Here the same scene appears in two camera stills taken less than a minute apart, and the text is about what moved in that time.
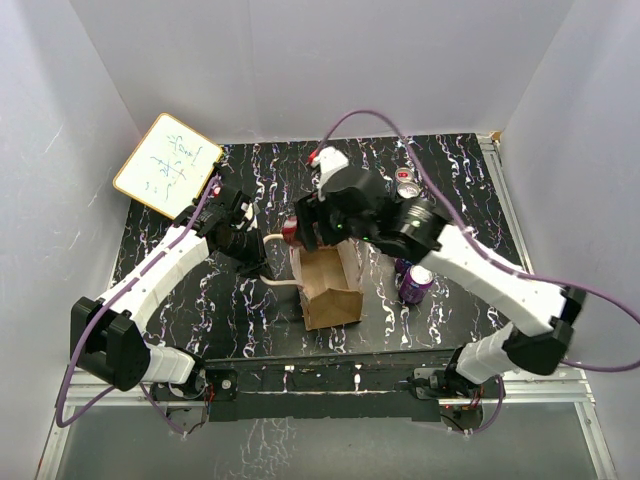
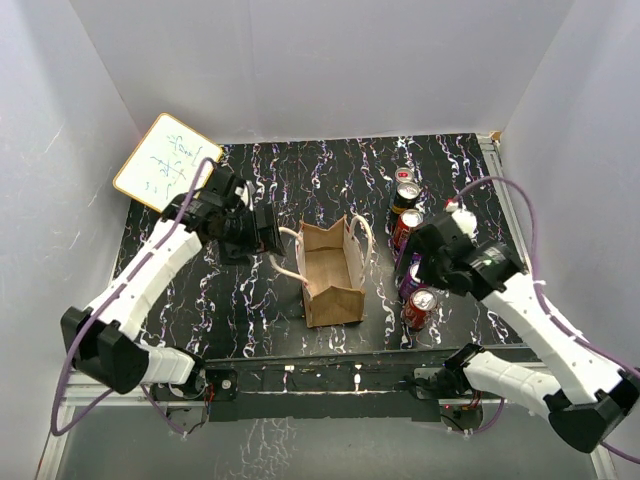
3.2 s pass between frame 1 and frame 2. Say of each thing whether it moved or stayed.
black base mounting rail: stayed
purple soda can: stayed
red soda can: moved
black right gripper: moved
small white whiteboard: stayed
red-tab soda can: stayed
